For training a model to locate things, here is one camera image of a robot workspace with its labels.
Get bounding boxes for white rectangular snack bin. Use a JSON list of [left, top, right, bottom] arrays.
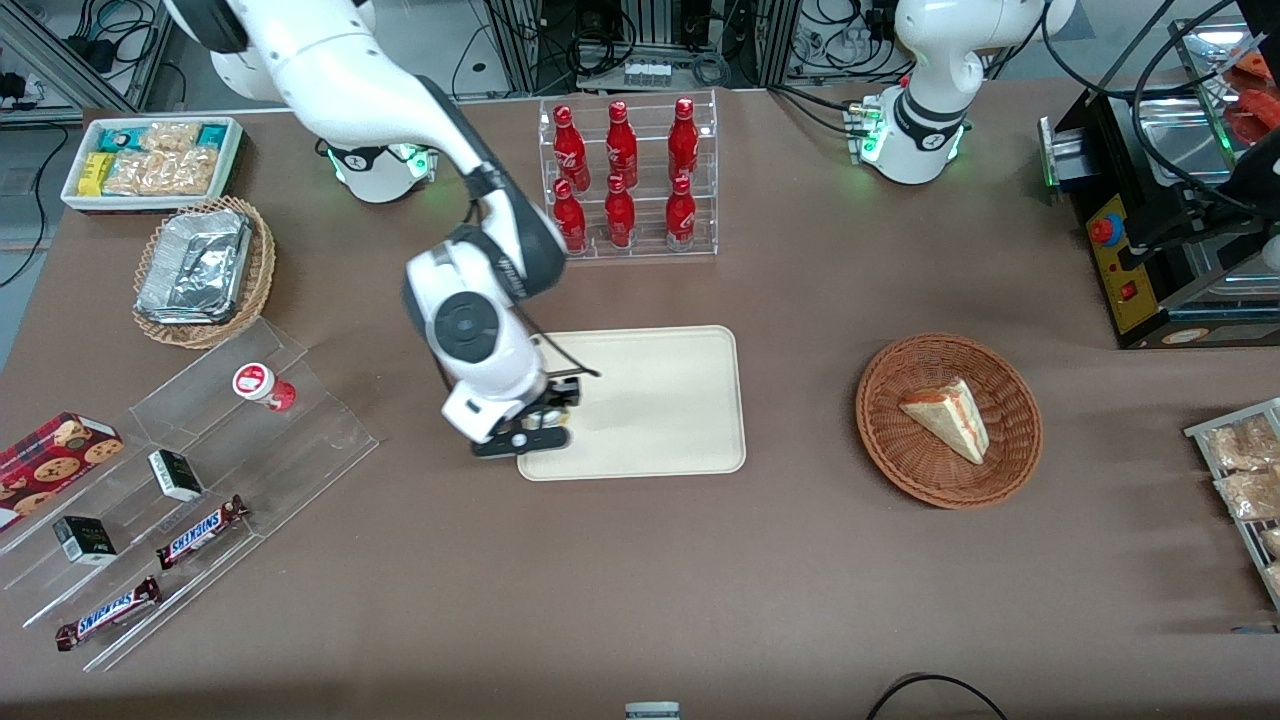
[[62, 116, 245, 214]]

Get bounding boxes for cream plastic tray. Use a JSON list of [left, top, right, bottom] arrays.
[[517, 325, 747, 483]]

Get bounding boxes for snickers chocolate bar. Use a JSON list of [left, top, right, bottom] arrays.
[[55, 576, 162, 652], [155, 495, 249, 571]]

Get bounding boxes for wrapped triangle sandwich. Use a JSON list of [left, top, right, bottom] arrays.
[[898, 377, 991, 466]]

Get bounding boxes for clear acrylic bottle rack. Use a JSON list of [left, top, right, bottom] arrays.
[[538, 90, 719, 263]]

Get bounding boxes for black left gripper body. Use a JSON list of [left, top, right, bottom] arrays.
[[1228, 125, 1280, 206]]

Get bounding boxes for clear acrylic stepped display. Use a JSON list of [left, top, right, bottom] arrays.
[[0, 318, 381, 673]]

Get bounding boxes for round brown wicker basket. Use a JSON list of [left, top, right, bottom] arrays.
[[856, 333, 1044, 510]]

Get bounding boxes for red cookie box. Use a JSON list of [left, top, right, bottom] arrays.
[[0, 412, 125, 531]]

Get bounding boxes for oval brown wicker basket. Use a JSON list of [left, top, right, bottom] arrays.
[[133, 196, 277, 350]]

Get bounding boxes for black food warmer cabinet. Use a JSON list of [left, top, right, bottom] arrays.
[[1038, 20, 1280, 349]]

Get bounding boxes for white wire rack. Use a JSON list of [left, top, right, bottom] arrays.
[[1185, 398, 1280, 611]]

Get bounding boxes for black gum box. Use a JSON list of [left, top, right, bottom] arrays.
[[148, 449, 205, 503], [52, 515, 118, 567]]

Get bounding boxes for aluminium frame profile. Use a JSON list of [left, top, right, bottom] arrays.
[[0, 0, 171, 116]]

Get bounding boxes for orange fried food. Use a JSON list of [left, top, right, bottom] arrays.
[[1230, 52, 1280, 143]]

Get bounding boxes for stack of foil trays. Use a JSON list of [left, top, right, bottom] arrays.
[[135, 208, 253, 326]]

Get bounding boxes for red cola bottle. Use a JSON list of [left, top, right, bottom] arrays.
[[665, 176, 697, 251], [604, 175, 637, 249], [668, 97, 700, 183], [551, 104, 591, 193], [552, 178, 589, 253], [605, 100, 639, 189]]

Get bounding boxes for black cable loop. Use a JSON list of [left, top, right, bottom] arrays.
[[865, 674, 1011, 720]]

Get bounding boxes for clear bag of puffed snacks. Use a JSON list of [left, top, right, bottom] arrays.
[[140, 121, 203, 154], [102, 146, 219, 197]]

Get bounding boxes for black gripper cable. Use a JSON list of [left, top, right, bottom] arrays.
[[525, 335, 602, 381]]

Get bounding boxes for red white yogurt cup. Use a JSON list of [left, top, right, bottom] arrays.
[[233, 362, 298, 413]]

